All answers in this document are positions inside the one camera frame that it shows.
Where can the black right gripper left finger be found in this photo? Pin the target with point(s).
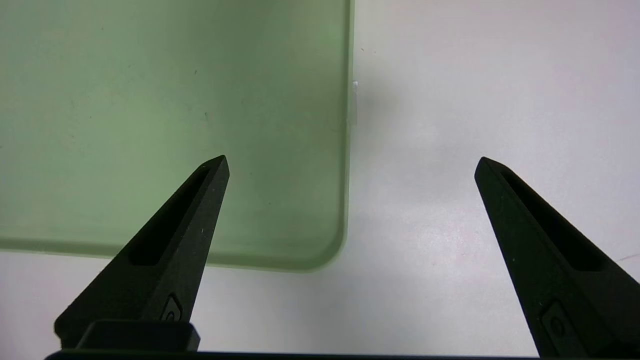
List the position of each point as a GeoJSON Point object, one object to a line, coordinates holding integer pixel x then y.
{"type": "Point", "coordinates": [165, 265]}

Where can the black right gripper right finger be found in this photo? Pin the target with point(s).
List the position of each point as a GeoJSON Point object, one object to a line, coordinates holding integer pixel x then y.
{"type": "Point", "coordinates": [550, 270]}

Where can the light green plastic tray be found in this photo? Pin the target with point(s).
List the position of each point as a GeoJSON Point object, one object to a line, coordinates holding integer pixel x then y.
{"type": "Point", "coordinates": [175, 125]}

